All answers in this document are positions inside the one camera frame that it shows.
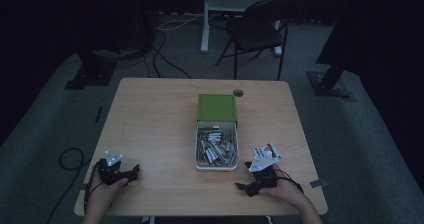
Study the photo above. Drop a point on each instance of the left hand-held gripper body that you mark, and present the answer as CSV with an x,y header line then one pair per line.
x,y
111,172

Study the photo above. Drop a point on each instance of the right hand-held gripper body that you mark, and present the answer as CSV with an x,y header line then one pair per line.
x,y
265,170

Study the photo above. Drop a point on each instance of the person's left hand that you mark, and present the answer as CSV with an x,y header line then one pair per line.
x,y
103,194

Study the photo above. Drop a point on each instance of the person's right hand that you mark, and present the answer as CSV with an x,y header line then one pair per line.
x,y
286,190

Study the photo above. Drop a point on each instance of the white drawer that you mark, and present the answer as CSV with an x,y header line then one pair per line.
x,y
216,166

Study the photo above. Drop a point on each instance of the pile of batteries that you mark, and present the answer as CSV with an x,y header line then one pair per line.
x,y
216,145

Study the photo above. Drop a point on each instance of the grey tape strip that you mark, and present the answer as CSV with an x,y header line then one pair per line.
x,y
317,183

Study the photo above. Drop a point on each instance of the black floor strip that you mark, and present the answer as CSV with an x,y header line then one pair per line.
x,y
98,114

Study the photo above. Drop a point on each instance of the green box lid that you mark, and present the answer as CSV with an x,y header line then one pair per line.
x,y
217,107

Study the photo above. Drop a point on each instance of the black stand base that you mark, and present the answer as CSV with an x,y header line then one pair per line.
x,y
328,84
93,74

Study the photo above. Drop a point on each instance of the black folding chair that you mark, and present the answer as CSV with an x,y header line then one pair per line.
x,y
256,30

